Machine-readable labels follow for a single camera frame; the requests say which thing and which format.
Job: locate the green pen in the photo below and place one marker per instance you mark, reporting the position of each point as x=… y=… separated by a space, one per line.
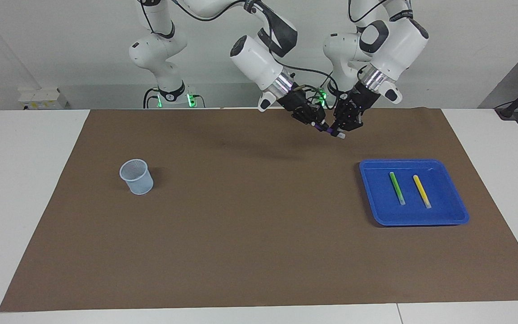
x=396 y=186

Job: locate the translucent plastic cup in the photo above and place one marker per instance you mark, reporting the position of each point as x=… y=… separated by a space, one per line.
x=137 y=180

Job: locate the purple pen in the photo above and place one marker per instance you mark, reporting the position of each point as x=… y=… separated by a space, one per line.
x=331 y=132

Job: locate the blue plastic tray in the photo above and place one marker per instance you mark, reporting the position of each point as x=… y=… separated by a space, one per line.
x=448 y=211

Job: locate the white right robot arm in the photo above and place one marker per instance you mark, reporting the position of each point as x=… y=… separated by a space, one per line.
x=254 y=60

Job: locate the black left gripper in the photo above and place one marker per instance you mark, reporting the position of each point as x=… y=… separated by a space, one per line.
x=362 y=98

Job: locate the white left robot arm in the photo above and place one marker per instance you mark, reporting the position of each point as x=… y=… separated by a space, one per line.
x=394 y=45

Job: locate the yellow pen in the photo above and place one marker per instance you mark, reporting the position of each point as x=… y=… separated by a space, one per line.
x=421 y=190

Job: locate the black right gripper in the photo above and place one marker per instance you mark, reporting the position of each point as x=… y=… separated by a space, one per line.
x=294 y=100

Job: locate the brown table mat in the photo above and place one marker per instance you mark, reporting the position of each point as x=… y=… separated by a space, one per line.
x=259 y=234

